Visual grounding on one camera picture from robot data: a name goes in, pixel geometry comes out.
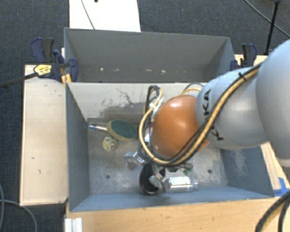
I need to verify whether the black oval thing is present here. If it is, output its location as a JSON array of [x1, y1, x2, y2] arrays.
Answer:
[[139, 162, 160, 195]]

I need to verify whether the pale wood flat board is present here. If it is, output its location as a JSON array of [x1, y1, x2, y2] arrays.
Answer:
[[19, 64, 70, 206]]

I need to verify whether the cream patterned ball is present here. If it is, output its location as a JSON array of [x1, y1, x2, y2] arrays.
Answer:
[[101, 135, 118, 152]]

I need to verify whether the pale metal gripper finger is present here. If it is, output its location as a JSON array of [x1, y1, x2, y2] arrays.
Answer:
[[148, 174, 161, 187], [159, 175, 171, 192]]

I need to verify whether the grey metal bin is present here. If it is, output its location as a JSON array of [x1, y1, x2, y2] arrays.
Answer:
[[63, 27, 275, 213]]

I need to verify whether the green round scrubber with handle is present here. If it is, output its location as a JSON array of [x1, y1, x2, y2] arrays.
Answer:
[[84, 119, 139, 143]]

